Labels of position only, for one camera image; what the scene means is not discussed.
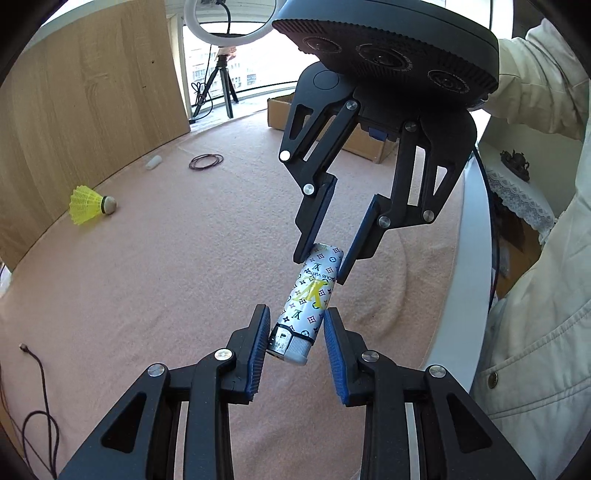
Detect person's cream jacket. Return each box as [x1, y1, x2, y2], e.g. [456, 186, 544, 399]
[471, 185, 591, 467]

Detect yellow shuttlecock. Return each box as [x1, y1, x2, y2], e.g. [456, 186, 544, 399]
[69, 185, 117, 227]

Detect black tripod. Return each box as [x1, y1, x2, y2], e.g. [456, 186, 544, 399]
[189, 46, 239, 123]

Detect oak wood panel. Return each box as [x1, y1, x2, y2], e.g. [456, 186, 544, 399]
[0, 0, 191, 273]

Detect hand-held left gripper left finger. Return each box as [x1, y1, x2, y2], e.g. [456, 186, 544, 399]
[58, 304, 272, 480]

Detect person's right forearm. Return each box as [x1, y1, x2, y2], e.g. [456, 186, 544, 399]
[471, 18, 591, 141]

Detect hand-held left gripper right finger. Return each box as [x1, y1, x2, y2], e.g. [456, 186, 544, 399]
[323, 308, 536, 480]

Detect white ring light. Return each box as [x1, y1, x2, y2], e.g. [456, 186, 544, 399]
[185, 0, 280, 47]

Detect white table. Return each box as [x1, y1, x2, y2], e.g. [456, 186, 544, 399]
[422, 148, 497, 398]

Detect white patterned lighter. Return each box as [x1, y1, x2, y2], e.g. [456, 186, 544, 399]
[265, 242, 345, 366]

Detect black tripod cable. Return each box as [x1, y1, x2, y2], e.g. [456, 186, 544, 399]
[190, 80, 213, 123]

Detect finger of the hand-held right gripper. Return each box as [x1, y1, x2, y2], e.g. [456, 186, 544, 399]
[338, 111, 478, 284]
[278, 88, 361, 264]

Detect white lace cloth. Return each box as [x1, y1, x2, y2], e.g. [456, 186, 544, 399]
[485, 168, 557, 234]

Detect black usb cable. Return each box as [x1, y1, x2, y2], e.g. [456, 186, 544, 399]
[0, 342, 63, 480]

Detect dark rubber bands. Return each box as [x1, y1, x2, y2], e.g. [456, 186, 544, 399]
[189, 153, 225, 171]

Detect white window frame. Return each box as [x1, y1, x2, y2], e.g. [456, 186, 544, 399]
[164, 0, 522, 125]

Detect cardboard box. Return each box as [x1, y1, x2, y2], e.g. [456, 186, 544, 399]
[267, 90, 398, 164]

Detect brown wooden cabinet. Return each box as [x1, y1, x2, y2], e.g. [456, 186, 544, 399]
[496, 203, 543, 287]

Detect black webcam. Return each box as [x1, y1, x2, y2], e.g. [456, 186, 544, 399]
[201, 0, 232, 37]

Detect dark ornament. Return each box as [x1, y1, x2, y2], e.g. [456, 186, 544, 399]
[501, 148, 532, 178]

